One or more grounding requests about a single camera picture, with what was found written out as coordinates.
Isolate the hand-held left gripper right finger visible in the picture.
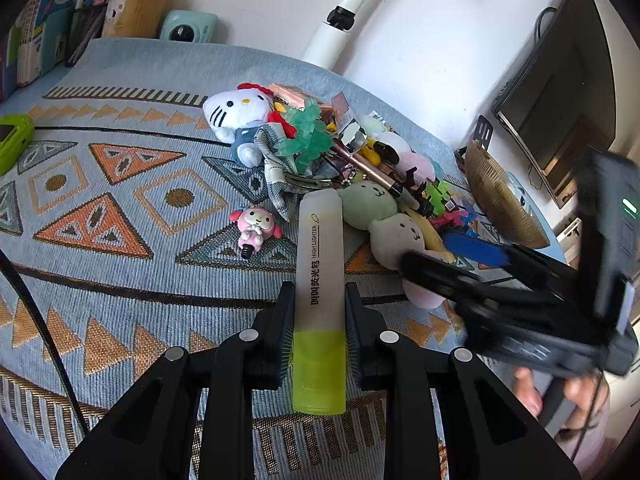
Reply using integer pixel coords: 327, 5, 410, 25
345, 281, 583, 480

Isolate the woven bamboo basket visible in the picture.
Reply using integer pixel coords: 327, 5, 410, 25
465, 139, 551, 248

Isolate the blue patterned woven mat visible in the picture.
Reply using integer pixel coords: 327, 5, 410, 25
0, 35, 556, 480

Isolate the rose gold pen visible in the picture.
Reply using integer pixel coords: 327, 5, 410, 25
327, 140, 406, 197

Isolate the mint green instant camera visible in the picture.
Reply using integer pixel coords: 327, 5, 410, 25
159, 9, 221, 42

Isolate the black metal bracket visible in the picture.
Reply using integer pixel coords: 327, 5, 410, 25
472, 116, 496, 153

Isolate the person's right hand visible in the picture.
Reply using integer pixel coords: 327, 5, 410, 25
515, 366, 611, 441

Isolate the peach pink small box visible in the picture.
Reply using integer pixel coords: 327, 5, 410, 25
270, 82, 312, 111

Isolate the cardboard pen box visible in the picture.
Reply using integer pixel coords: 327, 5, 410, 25
102, 0, 176, 40

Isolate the black cable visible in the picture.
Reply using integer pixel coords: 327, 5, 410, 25
0, 250, 91, 433

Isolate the white cat plush toy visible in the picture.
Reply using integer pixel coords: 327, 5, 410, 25
202, 82, 288, 166

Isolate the black mesh pen holder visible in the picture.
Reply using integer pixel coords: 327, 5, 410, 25
64, 2, 108, 68

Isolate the green bear plush toy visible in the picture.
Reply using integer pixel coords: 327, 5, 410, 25
336, 180, 401, 233

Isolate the black monitor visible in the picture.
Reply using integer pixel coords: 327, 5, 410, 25
492, 0, 618, 208

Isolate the plaid cloth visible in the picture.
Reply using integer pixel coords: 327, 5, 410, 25
255, 122, 301, 221

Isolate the blue desktop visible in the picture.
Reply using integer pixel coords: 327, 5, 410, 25
0, 50, 566, 480

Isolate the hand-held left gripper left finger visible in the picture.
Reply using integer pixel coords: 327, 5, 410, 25
55, 281, 296, 480

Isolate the green toy game console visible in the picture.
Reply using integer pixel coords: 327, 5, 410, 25
0, 114, 36, 176

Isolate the giant yellow-green highlighter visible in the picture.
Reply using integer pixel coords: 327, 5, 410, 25
291, 191, 347, 416

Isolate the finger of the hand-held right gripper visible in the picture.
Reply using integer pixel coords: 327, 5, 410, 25
442, 232, 586, 286
400, 250, 501, 311

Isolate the small pink bunny figure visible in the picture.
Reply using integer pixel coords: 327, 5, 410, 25
229, 206, 281, 261

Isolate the white lamp pole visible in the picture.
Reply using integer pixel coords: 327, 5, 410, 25
300, 0, 396, 68

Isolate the cream bear plush toy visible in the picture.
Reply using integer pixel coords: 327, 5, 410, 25
369, 212, 451, 273

